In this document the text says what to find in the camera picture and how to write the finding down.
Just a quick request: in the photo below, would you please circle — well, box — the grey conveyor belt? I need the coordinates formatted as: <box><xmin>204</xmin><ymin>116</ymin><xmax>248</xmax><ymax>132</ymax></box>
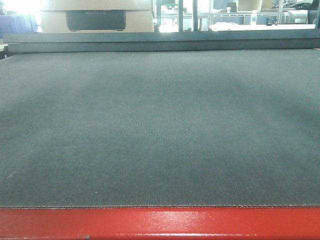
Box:
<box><xmin>0</xmin><ymin>49</ymin><xmax>320</xmax><ymax>208</ymax></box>

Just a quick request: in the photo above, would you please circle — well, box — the grey conveyor end bar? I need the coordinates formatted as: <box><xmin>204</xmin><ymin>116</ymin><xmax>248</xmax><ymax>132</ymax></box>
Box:
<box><xmin>3</xmin><ymin>29</ymin><xmax>320</xmax><ymax>53</ymax></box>

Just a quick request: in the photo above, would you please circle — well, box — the white background table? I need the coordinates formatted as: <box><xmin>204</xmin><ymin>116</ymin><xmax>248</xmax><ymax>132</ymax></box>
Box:
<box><xmin>209</xmin><ymin>22</ymin><xmax>316</xmax><ymax>32</ymax></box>

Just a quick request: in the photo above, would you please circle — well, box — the clear plastic bottle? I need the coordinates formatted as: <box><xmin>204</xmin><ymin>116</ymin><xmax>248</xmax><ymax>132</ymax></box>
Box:
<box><xmin>250</xmin><ymin>10</ymin><xmax>258</xmax><ymax>26</ymax></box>

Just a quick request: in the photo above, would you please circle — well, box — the beige cardboard box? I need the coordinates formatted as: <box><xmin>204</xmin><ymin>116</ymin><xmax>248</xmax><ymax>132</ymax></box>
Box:
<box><xmin>40</xmin><ymin>0</ymin><xmax>154</xmax><ymax>33</ymax></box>

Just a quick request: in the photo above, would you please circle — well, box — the blue crate background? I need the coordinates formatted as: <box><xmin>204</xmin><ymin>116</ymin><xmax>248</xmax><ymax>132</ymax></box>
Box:
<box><xmin>0</xmin><ymin>13</ymin><xmax>38</xmax><ymax>36</ymax></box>

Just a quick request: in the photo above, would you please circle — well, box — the red conveyor frame edge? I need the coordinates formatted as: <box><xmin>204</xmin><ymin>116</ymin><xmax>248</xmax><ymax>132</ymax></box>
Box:
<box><xmin>0</xmin><ymin>207</ymin><xmax>320</xmax><ymax>240</ymax></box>

